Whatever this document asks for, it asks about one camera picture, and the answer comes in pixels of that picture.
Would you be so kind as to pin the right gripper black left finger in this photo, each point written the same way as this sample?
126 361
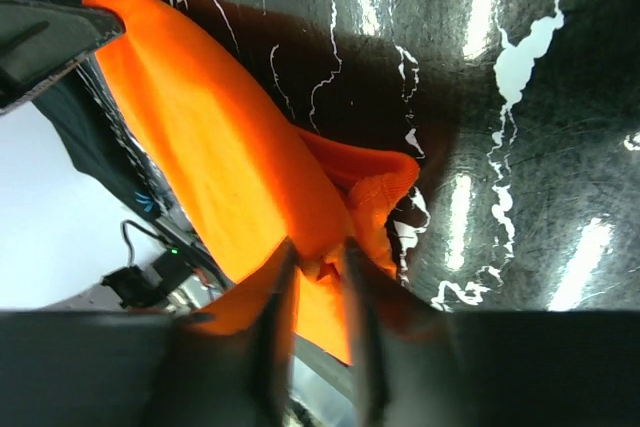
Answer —
227 364

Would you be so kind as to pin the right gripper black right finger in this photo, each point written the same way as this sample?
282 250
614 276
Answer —
414 365

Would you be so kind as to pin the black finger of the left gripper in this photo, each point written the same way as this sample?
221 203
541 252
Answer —
43 40

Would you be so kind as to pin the orange t-shirt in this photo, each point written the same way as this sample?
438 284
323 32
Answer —
246 177

